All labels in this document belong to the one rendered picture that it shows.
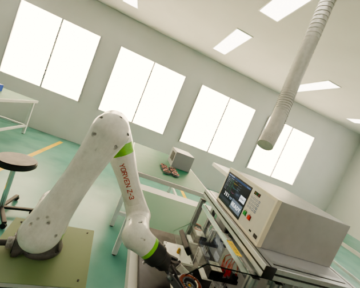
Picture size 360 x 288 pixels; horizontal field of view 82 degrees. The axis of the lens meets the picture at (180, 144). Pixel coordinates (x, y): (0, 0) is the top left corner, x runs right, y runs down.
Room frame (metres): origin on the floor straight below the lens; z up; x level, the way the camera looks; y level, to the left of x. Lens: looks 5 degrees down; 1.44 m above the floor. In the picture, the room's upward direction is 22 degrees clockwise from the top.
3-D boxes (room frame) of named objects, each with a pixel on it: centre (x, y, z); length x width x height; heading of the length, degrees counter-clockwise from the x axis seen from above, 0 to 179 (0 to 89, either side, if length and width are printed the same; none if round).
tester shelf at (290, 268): (1.05, -0.56, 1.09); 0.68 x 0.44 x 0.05; 13
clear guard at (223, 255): (0.78, -0.30, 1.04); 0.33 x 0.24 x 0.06; 103
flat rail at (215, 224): (1.00, -0.34, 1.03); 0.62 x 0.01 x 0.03; 13
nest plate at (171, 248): (1.09, -0.22, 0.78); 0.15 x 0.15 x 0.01; 13
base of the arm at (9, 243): (0.78, 0.41, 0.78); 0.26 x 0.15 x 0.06; 122
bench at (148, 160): (3.33, 0.11, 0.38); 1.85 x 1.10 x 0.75; 13
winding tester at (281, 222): (1.04, -0.56, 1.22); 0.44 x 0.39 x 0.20; 13
